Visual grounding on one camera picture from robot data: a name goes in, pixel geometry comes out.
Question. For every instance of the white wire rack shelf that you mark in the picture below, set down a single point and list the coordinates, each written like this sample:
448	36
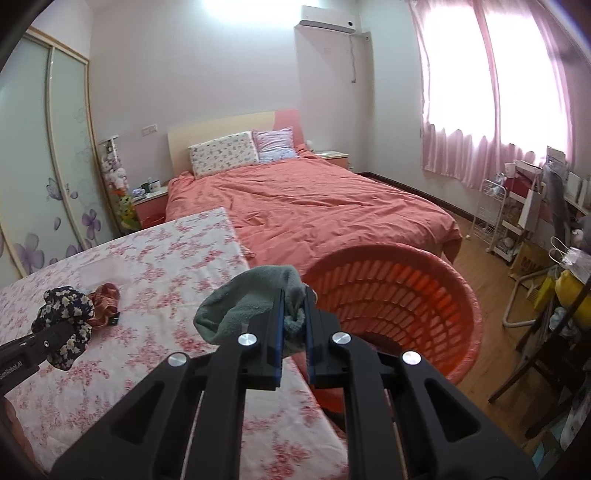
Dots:
496	221

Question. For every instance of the black floral scrunchie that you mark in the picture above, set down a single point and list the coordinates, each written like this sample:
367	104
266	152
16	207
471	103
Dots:
66	305

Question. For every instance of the pink left nightstand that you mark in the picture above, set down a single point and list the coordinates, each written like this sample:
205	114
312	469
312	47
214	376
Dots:
150	210

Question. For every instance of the white mug on nightstand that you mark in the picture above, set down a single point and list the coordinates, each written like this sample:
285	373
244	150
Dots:
154	185

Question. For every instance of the orange plastic laundry basket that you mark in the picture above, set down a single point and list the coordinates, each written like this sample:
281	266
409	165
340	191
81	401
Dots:
398	298

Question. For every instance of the beige and pink headboard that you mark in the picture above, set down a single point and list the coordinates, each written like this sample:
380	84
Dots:
181	138

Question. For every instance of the floral white pillow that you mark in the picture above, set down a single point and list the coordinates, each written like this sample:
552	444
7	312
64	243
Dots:
223	154

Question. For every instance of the person's left hand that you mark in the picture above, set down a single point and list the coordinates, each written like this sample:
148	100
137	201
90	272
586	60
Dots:
16	429

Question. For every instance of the coral bed duvet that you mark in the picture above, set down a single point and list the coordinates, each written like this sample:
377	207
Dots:
298	210

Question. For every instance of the grey-green fuzzy sock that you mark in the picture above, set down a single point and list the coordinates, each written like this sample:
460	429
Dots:
230	308

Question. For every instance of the sliding wardrobe with flowers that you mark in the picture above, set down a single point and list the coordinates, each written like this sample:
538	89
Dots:
53	200

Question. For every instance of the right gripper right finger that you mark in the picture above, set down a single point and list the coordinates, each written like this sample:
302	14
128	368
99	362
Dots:
404	419

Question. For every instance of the plush toy display tube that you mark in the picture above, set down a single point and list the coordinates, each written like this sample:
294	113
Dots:
116	183

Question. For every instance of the clear plastic bag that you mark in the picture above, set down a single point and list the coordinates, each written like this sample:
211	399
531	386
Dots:
99	272

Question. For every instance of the yellow bag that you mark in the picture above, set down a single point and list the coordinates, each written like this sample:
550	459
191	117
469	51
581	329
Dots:
567	289

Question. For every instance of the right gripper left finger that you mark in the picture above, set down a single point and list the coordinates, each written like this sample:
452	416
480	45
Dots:
184	419

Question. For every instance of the floral pink tablecloth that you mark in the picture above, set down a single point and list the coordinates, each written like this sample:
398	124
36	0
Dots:
169	270

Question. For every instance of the white wall air conditioner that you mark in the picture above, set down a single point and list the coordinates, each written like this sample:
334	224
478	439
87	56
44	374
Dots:
327	19

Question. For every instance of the pink striped pillow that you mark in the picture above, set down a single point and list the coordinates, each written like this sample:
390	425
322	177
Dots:
274	145

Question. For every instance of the right nightstand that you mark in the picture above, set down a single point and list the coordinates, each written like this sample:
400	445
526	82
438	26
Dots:
336	158

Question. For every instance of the pink window curtain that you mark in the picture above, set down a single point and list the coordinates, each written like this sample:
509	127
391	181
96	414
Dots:
494	89

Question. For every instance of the wall power socket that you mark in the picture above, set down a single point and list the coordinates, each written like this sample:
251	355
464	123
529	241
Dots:
148	130

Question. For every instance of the red striped scrunchie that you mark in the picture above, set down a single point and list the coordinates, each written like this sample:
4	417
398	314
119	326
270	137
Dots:
105	300

